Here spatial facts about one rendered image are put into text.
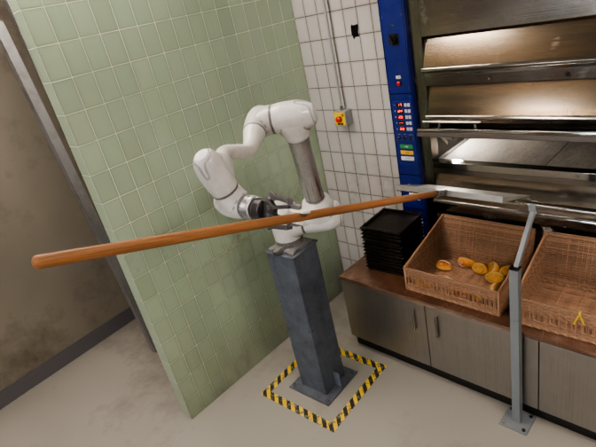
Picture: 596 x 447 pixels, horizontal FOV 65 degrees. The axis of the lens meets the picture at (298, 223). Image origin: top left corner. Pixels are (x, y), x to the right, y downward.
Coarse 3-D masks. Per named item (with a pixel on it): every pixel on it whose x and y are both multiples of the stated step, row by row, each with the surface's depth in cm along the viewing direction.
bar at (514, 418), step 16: (416, 192) 253; (528, 208) 214; (544, 208) 209; (560, 208) 204; (576, 208) 200; (592, 208) 197; (528, 224) 212; (512, 272) 208; (512, 288) 212; (512, 304) 216; (512, 320) 220; (512, 336) 224; (512, 352) 228; (512, 368) 232; (512, 384) 237; (512, 400) 242; (512, 416) 247; (528, 416) 248; (528, 432) 241
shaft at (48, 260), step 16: (432, 192) 213; (336, 208) 164; (352, 208) 170; (368, 208) 179; (224, 224) 130; (240, 224) 133; (256, 224) 137; (272, 224) 142; (128, 240) 110; (144, 240) 112; (160, 240) 115; (176, 240) 118; (192, 240) 123; (48, 256) 97; (64, 256) 99; (80, 256) 101; (96, 256) 104
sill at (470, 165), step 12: (444, 168) 278; (456, 168) 273; (468, 168) 267; (480, 168) 262; (492, 168) 257; (504, 168) 253; (516, 168) 248; (528, 168) 245; (540, 168) 242; (552, 168) 239; (564, 168) 236; (576, 168) 233; (588, 180) 227
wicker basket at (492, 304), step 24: (456, 216) 284; (432, 240) 285; (456, 240) 287; (480, 240) 276; (504, 240) 266; (528, 240) 248; (408, 264) 270; (432, 264) 290; (456, 264) 285; (504, 264) 269; (528, 264) 254; (408, 288) 273; (432, 288) 269; (456, 288) 248; (480, 288) 237; (504, 288) 233
